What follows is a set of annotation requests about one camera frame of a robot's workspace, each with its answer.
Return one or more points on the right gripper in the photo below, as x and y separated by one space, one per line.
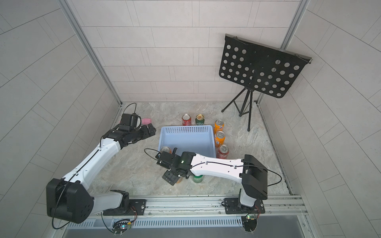
168 177

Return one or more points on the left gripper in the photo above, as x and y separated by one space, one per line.
146 133

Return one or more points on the orange fanta can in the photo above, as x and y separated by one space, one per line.
218 126
166 149
219 138

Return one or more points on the green sprite can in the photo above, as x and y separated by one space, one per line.
197 179

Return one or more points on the red cola can back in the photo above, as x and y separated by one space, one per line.
186 120

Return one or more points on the red cola can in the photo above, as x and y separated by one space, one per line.
186 120
222 152

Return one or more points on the dark green gold-top can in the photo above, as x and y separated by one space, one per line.
199 120

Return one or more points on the red cola can front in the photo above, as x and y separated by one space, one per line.
222 152

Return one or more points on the orange fanta can back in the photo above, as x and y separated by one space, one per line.
218 126

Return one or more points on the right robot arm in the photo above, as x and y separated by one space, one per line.
248 171

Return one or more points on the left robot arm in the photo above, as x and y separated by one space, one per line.
68 198

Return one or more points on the light blue plastic basket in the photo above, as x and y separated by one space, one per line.
197 139

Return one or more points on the pink cylindrical tube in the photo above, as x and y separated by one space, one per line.
146 121

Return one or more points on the left circuit board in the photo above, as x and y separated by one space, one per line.
121 226

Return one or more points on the circuit board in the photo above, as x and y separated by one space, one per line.
121 226
249 224

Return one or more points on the right circuit board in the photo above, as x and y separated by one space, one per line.
249 224

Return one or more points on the black perforated music stand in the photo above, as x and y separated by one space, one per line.
259 67

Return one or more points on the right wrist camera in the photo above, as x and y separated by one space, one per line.
165 159

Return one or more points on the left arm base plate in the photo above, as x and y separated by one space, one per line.
128 208

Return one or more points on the aluminium rail frame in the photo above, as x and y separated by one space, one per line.
196 211

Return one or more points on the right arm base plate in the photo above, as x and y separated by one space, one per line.
233 206

